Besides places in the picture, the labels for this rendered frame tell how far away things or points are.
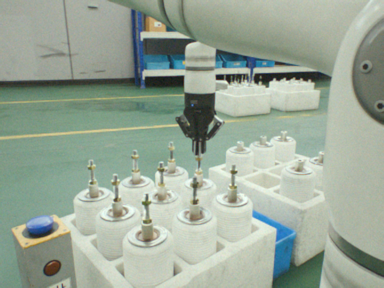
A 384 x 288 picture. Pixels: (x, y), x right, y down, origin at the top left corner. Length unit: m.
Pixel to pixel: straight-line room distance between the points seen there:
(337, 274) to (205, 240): 0.47
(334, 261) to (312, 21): 0.17
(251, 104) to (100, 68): 3.25
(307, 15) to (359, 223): 0.16
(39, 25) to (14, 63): 0.69
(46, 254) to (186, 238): 0.26
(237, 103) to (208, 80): 2.16
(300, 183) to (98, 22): 4.99
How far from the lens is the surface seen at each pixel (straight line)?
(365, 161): 0.21
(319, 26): 0.28
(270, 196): 0.99
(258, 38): 0.29
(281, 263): 0.95
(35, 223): 0.58
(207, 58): 0.76
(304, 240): 1.00
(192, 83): 0.76
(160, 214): 0.76
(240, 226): 0.77
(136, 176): 0.86
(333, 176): 0.22
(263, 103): 3.07
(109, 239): 0.72
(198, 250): 0.70
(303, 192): 0.98
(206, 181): 0.87
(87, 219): 0.81
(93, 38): 5.64
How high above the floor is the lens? 0.60
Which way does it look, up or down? 18 degrees down
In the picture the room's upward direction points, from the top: straight up
